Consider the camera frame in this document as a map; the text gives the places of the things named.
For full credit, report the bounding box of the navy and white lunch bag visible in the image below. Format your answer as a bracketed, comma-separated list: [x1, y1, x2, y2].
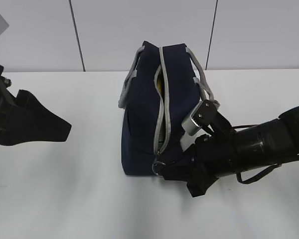
[118, 41, 220, 176]

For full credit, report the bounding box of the yellow banana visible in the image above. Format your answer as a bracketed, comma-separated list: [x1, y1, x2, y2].
[156, 73, 163, 94]

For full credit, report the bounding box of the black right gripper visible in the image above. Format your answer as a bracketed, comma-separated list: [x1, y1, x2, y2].
[161, 135, 236, 198]

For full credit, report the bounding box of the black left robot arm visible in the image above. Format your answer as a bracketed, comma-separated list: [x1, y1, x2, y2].
[0, 65, 72, 146]

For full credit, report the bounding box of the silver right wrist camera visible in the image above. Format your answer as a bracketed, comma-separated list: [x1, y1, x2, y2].
[181, 100, 217, 136]

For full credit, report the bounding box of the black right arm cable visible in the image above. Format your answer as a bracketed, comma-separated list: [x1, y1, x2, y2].
[204, 123, 282, 185]

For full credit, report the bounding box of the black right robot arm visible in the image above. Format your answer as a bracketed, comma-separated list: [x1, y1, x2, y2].
[160, 100, 299, 197]

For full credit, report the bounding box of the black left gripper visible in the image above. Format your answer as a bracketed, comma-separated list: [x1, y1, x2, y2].
[0, 65, 72, 146]

